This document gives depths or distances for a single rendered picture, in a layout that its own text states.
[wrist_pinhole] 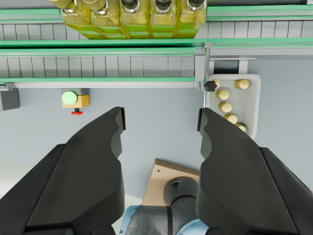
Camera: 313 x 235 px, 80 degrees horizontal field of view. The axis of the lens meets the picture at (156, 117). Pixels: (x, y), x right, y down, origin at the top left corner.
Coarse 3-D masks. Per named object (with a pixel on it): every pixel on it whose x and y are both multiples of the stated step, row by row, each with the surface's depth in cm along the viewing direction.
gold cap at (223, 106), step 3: (222, 102) 68; (225, 102) 67; (219, 105) 68; (222, 105) 65; (225, 105) 65; (228, 105) 65; (219, 108) 68; (222, 108) 65; (225, 108) 65; (228, 108) 65; (225, 111) 65; (228, 111) 65
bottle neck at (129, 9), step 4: (124, 0) 30; (128, 0) 30; (132, 0) 31; (136, 0) 32; (124, 4) 32; (128, 4) 31; (132, 4) 32; (136, 4) 33; (128, 8) 33; (132, 8) 33; (136, 8) 34
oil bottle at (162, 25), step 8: (152, 0) 35; (176, 0) 35; (152, 8) 35; (176, 8) 35; (152, 16) 35; (160, 16) 35; (168, 16) 35; (176, 16) 36; (152, 24) 37; (160, 24) 37; (168, 24) 37; (176, 24) 38; (152, 32) 43; (160, 32) 42; (168, 32) 42
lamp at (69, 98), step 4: (68, 92) 62; (72, 92) 63; (64, 96) 62; (68, 96) 62; (72, 96) 62; (76, 96) 64; (64, 100) 62; (68, 100) 62; (72, 100) 62; (76, 100) 64; (68, 104) 63
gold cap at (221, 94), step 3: (219, 90) 66; (222, 90) 64; (225, 90) 64; (216, 93) 68; (219, 93) 64; (222, 93) 64; (225, 93) 64; (228, 93) 64; (216, 96) 68; (219, 96) 64; (222, 96) 64; (225, 96) 64; (228, 96) 64; (222, 99) 65
